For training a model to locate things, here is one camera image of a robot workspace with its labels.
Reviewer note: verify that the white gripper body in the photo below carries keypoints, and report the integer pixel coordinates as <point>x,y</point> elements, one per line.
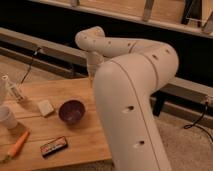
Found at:
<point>94,61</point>

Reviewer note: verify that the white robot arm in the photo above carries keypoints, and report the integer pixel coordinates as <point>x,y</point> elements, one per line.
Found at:
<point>125,72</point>

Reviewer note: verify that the orange carrot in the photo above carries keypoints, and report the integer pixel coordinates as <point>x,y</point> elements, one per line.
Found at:
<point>13,151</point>

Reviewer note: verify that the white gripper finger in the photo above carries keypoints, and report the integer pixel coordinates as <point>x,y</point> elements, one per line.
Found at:
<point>91,81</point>

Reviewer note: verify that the white paper cup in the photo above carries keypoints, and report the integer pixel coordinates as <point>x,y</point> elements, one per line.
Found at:
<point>7,118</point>

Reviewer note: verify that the white sponge block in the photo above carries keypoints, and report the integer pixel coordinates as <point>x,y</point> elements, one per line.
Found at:
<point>45,107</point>

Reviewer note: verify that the dark purple bowl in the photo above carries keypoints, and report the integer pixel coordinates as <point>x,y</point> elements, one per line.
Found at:
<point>71,112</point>

